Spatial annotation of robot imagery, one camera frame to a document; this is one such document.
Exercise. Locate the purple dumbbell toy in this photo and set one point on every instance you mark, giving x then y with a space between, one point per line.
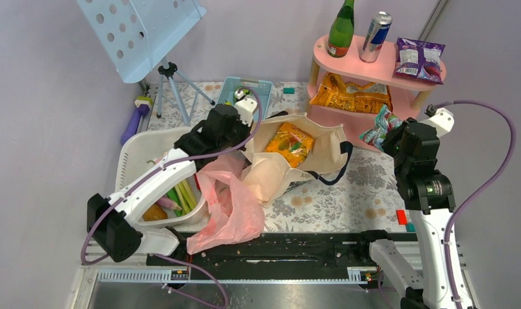
143 106

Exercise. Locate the teal flat block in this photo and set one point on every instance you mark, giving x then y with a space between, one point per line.
410 227

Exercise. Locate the orange yellow packet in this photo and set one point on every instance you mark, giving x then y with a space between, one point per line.
291 143

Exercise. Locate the floral patterned table mat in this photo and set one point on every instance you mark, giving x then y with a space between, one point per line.
365 198

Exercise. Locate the beige floral canvas tote bag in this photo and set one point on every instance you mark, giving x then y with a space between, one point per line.
269 175

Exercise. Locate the colourful candy packet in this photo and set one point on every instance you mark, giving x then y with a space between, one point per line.
385 121

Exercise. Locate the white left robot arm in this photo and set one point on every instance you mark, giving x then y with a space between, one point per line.
112 222

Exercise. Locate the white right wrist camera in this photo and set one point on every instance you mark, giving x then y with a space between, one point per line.
439 118

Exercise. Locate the green cucumber toy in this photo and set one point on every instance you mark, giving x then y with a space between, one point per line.
172 195

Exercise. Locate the light blue perforated basket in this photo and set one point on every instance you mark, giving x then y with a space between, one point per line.
261 87

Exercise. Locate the teal small block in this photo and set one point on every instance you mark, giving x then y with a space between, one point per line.
288 90

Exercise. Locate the orange toy food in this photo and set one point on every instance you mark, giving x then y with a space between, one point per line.
155 213

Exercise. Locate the red orange small block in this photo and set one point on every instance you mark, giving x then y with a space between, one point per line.
401 217

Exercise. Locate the pink two-tier wooden shelf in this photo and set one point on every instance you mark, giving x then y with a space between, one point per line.
407 95

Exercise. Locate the green leek toy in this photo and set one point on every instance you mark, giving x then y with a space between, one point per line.
186 196

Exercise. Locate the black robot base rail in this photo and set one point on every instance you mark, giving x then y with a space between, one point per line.
286 257

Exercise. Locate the light blue music stand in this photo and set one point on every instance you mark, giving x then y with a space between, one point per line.
138 35

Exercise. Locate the purple snack packet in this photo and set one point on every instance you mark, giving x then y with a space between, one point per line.
419 60

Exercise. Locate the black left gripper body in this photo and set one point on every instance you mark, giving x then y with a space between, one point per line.
240 129

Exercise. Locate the silver blue drink can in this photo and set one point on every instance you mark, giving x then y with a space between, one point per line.
375 38

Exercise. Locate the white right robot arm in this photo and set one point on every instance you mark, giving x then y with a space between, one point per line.
429 198

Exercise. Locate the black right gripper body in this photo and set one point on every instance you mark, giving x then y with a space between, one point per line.
391 145

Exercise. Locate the white plastic tub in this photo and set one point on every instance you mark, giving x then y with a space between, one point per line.
137 157

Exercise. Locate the green glass bottle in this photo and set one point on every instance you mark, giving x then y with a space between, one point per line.
342 31

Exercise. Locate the pink plastic grocery bag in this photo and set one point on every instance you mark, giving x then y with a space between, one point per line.
235 215

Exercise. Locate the orange printed snack bag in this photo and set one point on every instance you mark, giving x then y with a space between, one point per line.
334 92

